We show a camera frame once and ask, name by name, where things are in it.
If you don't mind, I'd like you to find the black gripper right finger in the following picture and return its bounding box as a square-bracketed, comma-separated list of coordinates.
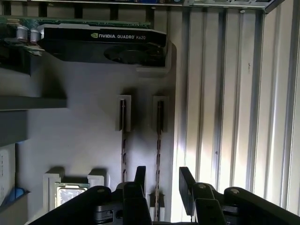
[179, 166, 293, 225]

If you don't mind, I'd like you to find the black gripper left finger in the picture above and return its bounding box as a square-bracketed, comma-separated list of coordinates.
[28, 165, 153, 225]

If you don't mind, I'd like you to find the RAM stick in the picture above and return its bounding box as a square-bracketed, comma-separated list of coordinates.
[120, 99, 129, 183]
[155, 100, 164, 213]

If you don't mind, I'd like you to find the silver CPU chip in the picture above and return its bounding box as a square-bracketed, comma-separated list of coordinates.
[55, 182, 91, 209]

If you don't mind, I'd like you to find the hard disk in blue carrier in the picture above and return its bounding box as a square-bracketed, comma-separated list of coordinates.
[0, 142, 31, 211]

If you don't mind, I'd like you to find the black graphics card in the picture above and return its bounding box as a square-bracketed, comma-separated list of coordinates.
[0, 15, 174, 68]

